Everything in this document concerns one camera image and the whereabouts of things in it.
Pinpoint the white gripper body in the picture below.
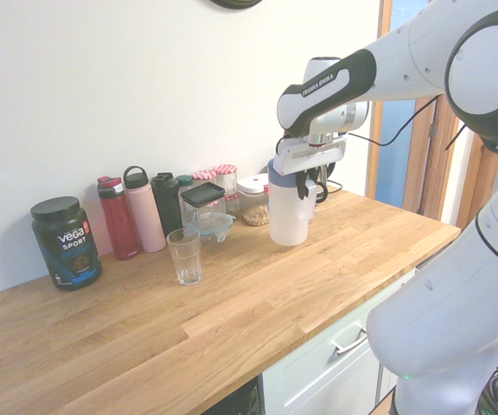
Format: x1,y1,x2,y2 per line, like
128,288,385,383
271,137,348,177

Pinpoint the translucent pitcher with blue lid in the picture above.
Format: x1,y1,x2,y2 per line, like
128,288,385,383
267,158,319,247

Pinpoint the pink water bottle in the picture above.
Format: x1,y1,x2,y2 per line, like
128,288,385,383
122,165,167,253

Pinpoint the red water bottle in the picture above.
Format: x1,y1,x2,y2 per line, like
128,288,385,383
96,175,141,262

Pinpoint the cereal container with white lid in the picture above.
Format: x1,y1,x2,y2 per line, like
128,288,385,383
236,175,271,227

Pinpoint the tall jar red gingham lid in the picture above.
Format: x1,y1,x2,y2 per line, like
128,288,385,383
213,163,239,195
191,169,218,187

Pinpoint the blue door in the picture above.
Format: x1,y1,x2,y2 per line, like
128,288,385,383
378,0,431,213

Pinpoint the clear container with black lid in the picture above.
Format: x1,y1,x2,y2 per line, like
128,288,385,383
180,182,227,226

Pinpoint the glass container with teal lid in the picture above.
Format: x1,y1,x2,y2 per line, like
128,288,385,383
187,212,236,246

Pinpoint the jar with green lid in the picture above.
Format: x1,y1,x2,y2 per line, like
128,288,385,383
175,174,195,217

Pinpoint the black shaker bottle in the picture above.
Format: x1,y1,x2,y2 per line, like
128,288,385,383
150,171,184,238

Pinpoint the clear drinking glass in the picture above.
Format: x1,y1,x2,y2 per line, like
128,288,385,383
165,227,202,287

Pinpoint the white cabinet drawer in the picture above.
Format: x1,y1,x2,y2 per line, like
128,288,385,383
261,267,418,415

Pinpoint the black dishwasher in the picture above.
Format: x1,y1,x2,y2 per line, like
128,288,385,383
196,373,265,415

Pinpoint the black Vega protein tub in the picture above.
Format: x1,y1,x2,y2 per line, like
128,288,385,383
30,196,104,291

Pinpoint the wooden door frame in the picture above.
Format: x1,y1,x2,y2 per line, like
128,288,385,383
364,0,498,230

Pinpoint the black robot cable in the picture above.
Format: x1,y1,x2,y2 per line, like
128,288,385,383
346,93,498,286

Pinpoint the metal drawer handle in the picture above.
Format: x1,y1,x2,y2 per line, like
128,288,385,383
330,330,369,356

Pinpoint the black wall clock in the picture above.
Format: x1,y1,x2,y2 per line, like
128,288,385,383
207,0,265,9

